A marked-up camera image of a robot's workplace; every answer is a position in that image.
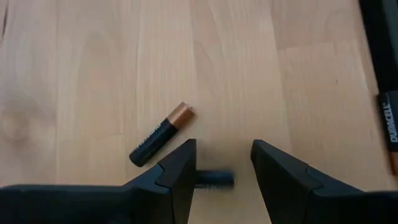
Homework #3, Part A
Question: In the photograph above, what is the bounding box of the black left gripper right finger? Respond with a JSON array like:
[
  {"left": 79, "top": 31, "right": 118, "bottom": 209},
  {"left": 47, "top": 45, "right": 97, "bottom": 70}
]
[{"left": 250, "top": 139, "right": 398, "bottom": 224}]

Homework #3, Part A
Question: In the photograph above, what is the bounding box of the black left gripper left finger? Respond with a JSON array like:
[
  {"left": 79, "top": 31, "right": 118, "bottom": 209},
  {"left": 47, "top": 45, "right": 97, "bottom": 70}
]
[{"left": 0, "top": 138, "right": 197, "bottom": 224}]

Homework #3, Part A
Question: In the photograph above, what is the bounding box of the black copper-top AA battery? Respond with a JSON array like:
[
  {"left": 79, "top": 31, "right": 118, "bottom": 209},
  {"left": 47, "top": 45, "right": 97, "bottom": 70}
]
[
  {"left": 195, "top": 169, "right": 236, "bottom": 190},
  {"left": 377, "top": 90, "right": 398, "bottom": 177},
  {"left": 129, "top": 101, "right": 196, "bottom": 168}
]

